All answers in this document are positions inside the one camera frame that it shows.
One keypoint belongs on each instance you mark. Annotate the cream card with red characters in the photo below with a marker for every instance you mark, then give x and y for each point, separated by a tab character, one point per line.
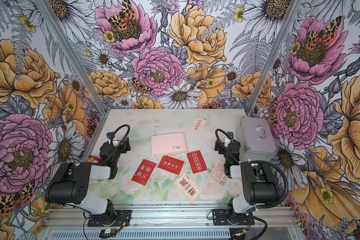
188	187

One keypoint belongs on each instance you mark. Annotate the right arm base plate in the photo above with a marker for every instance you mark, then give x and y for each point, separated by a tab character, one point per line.
222	217

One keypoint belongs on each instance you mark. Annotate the small pink card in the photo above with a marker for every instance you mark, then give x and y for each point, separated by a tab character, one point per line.
198	125

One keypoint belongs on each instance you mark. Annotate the silver metal case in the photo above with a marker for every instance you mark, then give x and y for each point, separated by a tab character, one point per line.
256	139

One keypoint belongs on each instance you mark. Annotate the aluminium rail frame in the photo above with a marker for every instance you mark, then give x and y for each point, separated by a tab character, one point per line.
173	221

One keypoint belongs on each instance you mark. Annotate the pink photo album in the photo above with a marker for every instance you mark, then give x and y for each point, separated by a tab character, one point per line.
168	144

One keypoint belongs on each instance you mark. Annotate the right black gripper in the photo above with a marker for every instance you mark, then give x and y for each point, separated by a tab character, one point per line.
221	145

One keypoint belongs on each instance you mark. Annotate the red and white box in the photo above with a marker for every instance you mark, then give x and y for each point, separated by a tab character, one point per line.
92	159

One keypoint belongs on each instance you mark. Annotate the red card with white characters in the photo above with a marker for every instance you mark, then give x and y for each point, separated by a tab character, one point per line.
144	172

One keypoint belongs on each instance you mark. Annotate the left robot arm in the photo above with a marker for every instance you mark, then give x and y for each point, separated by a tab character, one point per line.
70	185

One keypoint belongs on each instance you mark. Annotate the red landscape greeting card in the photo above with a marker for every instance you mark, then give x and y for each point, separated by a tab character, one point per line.
171	165

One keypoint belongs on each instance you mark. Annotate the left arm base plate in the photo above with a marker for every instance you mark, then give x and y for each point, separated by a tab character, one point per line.
120	218

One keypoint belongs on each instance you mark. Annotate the red card with round emblem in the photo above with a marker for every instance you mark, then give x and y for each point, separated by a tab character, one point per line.
197	162

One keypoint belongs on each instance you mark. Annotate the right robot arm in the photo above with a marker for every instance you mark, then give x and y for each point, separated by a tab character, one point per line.
264	184

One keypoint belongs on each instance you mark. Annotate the cream card with framed text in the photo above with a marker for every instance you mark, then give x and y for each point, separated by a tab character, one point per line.
218	174

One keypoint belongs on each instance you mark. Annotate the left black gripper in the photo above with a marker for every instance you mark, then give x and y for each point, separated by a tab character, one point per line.
123	149

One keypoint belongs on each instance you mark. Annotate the small green circuit board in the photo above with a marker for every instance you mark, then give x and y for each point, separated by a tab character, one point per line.
108	233

